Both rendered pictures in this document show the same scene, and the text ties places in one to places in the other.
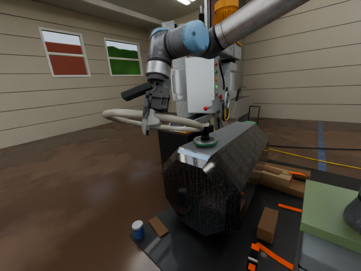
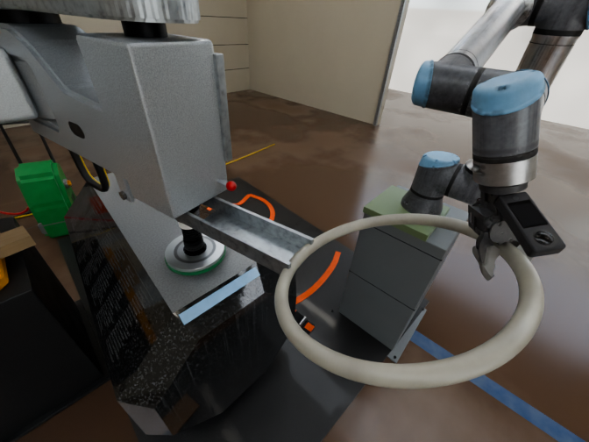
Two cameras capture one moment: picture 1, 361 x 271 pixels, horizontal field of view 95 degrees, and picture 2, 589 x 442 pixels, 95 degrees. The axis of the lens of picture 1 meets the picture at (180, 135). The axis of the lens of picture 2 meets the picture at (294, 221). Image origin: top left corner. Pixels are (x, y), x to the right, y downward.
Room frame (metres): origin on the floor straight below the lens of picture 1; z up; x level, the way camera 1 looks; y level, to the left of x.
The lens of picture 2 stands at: (1.02, 0.52, 1.60)
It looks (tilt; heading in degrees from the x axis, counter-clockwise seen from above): 37 degrees down; 270
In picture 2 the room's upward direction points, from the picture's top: 4 degrees clockwise
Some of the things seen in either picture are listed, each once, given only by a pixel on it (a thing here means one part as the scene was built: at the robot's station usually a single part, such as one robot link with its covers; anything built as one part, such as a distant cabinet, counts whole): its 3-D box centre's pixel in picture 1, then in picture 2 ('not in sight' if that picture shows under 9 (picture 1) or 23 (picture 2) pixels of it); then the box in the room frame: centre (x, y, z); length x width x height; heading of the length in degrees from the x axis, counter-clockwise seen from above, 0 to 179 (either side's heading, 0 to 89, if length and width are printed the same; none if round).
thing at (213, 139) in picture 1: (205, 139); (195, 249); (1.38, -0.22, 0.88); 0.21 x 0.21 x 0.01
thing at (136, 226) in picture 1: (138, 229); not in sight; (1.24, 0.47, 0.08); 0.10 x 0.10 x 0.13
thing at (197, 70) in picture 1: (207, 86); (151, 126); (1.45, -0.26, 1.32); 0.36 x 0.22 x 0.45; 149
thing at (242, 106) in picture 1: (235, 112); not in sight; (4.86, -1.67, 0.43); 1.30 x 0.62 x 0.86; 141
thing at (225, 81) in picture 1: (219, 86); (99, 110); (1.71, -0.43, 1.31); 0.74 x 0.23 x 0.49; 149
